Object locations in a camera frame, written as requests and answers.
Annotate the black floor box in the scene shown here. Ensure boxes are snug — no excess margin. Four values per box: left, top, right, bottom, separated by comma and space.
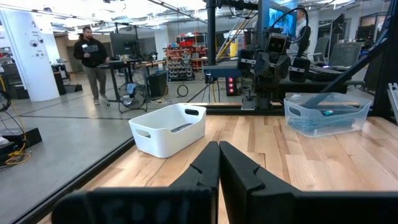
0, 126, 44, 158

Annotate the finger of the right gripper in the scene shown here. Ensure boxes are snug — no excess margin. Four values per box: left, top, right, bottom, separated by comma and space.
238, 48, 272, 78
276, 55, 312, 83

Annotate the person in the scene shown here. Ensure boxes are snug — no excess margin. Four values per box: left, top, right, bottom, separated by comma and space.
73, 26, 110, 106
294, 6, 310, 54

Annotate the grey metal frame bracket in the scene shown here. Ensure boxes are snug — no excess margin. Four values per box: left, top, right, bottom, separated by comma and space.
387, 82, 398, 125
241, 88, 258, 111

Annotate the white plastic bin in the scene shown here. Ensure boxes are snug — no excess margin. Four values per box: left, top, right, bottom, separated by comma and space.
128, 103, 208, 159

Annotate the black standing desk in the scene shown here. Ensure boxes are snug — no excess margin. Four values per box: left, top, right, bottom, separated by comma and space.
96, 58, 169, 105

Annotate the blue lit monitor screen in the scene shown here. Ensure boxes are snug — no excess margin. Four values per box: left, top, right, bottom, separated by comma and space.
269, 7, 296, 40

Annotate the grey office chair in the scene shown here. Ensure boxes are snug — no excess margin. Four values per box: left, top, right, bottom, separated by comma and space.
328, 41, 364, 68
312, 36, 331, 63

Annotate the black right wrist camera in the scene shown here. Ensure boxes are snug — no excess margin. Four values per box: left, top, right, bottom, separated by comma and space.
265, 32, 289, 56

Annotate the black coiled cable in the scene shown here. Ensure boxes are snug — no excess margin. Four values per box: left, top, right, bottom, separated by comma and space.
176, 83, 190, 98

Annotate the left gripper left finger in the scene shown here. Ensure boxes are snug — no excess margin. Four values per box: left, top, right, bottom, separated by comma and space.
51, 141, 220, 224

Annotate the yellow floor cable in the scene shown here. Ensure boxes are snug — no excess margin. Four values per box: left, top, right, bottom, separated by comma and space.
0, 74, 32, 166

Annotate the parts shelf with red bins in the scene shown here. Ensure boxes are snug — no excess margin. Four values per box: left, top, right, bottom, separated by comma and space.
164, 32, 208, 82

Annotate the black floor fan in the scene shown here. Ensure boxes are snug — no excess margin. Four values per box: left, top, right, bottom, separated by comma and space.
117, 81, 149, 114

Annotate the black waste bin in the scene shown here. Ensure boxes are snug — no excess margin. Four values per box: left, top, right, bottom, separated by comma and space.
147, 70, 169, 99

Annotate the computer with red lights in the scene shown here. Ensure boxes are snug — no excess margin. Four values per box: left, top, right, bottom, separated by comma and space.
225, 75, 237, 96

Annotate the black laptop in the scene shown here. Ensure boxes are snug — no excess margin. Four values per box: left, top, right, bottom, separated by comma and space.
309, 63, 348, 82

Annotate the black monitor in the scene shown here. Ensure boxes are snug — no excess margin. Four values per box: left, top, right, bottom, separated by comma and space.
109, 32, 138, 57

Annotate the clear plastic bin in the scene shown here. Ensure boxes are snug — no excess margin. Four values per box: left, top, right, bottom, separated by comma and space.
283, 91, 373, 139

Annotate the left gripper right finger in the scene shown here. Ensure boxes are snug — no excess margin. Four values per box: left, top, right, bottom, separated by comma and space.
220, 141, 398, 224

